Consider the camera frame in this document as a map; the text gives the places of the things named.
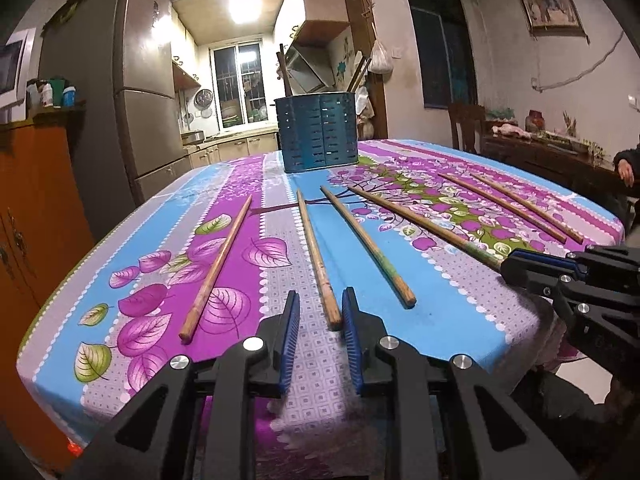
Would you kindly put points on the kitchen window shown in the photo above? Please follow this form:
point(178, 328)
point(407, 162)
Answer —
point(237, 82)

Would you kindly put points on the blue lidded jar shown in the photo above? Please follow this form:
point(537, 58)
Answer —
point(69, 96)

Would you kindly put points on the framed wall picture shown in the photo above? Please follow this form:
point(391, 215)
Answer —
point(550, 7)

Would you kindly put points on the hanging cloth bag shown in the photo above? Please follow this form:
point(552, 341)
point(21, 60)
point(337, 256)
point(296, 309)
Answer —
point(365, 110)

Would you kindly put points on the wooden chair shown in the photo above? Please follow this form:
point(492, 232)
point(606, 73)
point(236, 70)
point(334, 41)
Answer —
point(467, 127)

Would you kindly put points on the white microwave oven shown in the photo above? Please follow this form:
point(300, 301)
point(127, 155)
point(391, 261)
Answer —
point(10, 67)

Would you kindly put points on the white wall socket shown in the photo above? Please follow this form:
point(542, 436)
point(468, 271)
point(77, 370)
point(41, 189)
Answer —
point(634, 101)

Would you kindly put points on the blue perforated chopstick holder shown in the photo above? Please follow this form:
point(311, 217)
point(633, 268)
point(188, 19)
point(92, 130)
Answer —
point(315, 135)

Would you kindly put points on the hanging metal strainer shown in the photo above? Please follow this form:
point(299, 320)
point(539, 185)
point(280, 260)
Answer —
point(204, 97)

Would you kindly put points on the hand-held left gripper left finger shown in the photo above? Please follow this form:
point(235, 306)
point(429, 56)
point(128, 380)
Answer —
point(290, 345)

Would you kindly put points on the cream lower kitchen cabinets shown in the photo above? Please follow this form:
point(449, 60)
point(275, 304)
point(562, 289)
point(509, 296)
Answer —
point(240, 147)

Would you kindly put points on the steel cooking pot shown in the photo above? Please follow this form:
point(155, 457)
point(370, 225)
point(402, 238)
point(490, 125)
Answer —
point(192, 136)

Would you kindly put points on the white wall switch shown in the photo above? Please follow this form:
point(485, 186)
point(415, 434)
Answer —
point(397, 52)

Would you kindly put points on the pink cloth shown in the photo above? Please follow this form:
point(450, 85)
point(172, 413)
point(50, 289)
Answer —
point(510, 131)

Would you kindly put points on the square ceiling light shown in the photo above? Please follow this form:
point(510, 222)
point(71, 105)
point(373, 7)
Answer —
point(245, 7)

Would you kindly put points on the dark wooden side table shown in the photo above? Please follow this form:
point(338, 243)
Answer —
point(550, 165)

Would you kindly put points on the steel range hood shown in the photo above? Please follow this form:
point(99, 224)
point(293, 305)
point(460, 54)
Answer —
point(307, 75)

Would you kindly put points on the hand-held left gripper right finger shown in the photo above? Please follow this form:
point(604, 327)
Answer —
point(352, 345)

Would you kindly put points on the dark window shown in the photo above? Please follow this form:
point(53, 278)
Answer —
point(442, 45)

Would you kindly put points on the green cup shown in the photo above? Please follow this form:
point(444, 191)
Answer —
point(57, 90)

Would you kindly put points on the red jar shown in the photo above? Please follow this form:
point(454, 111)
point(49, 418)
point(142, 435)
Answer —
point(534, 121)

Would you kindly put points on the white plastic bag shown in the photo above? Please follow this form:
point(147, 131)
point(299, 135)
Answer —
point(380, 60)

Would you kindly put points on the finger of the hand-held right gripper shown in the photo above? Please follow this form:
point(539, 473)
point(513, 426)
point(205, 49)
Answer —
point(605, 257)
point(530, 280)

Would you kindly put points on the cream wall cabinet with shelf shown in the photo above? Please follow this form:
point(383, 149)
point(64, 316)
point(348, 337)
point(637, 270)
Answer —
point(320, 20)

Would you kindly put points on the floral purple blue tablecloth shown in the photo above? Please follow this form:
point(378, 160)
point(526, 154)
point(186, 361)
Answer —
point(440, 310)

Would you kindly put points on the grey refrigerator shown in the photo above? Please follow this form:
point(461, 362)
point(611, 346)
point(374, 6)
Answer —
point(145, 50)

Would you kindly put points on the white bottle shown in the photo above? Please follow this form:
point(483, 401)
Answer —
point(47, 95)

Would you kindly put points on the cream wall cabinets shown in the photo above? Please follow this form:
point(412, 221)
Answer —
point(185, 67)

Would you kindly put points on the orange wooden cabinet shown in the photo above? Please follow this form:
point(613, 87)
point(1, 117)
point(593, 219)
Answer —
point(35, 200)

